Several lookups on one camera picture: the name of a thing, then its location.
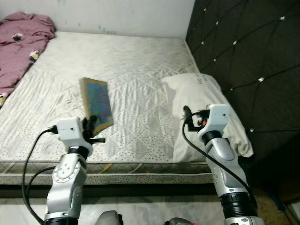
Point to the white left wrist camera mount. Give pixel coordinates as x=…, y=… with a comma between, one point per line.
x=70, y=129

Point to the pink cartoon print blanket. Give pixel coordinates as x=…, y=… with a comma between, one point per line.
x=18, y=51

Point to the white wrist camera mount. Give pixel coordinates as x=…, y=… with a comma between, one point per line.
x=218, y=115
x=70, y=129

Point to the white pillow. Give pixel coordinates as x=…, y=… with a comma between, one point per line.
x=197, y=91

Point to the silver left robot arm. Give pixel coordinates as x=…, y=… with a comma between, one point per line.
x=68, y=173

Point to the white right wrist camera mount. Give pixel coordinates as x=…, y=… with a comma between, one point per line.
x=218, y=115

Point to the white quilted mattress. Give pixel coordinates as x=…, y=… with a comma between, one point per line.
x=136, y=61

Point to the grey right robot leg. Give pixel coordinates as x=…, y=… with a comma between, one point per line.
x=179, y=221

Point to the brown floor mat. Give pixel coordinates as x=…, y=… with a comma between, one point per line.
x=267, y=206

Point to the black tufted headboard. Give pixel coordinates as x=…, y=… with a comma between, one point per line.
x=253, y=47

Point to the grey left robot leg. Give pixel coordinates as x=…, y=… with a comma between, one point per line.
x=108, y=219

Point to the colourful yellow-edged book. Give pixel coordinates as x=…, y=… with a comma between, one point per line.
x=98, y=101

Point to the grey robot leg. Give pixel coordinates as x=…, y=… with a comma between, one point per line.
x=179, y=221
x=108, y=219

